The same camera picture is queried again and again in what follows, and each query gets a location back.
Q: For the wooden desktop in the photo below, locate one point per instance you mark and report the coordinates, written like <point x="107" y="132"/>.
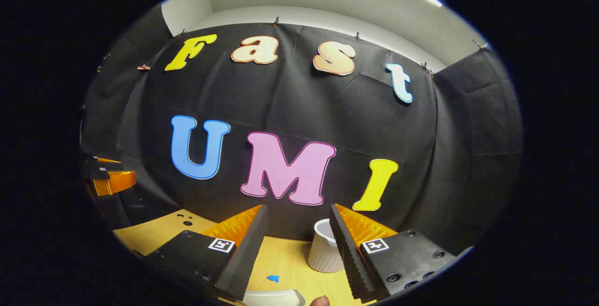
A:
<point x="290" y="259"/>

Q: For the blue paper trash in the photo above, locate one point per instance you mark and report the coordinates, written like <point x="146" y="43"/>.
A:
<point x="273" y="278"/>

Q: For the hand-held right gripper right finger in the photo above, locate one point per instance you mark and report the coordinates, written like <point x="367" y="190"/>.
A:
<point x="353" y="259"/>

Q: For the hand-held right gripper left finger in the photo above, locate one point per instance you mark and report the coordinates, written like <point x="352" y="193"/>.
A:
<point x="248" y="254"/>

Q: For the white ribbed garbage bin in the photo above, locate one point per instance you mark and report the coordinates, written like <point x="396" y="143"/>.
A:
<point x="323" y="254"/>

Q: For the black backdrop cloth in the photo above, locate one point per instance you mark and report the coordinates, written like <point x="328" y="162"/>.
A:
<point x="299" y="100"/>

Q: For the white dustpan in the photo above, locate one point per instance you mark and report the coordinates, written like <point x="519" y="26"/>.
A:
<point x="271" y="298"/>

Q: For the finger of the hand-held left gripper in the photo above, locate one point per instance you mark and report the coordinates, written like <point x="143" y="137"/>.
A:
<point x="114" y="183"/>
<point x="105" y="160"/>

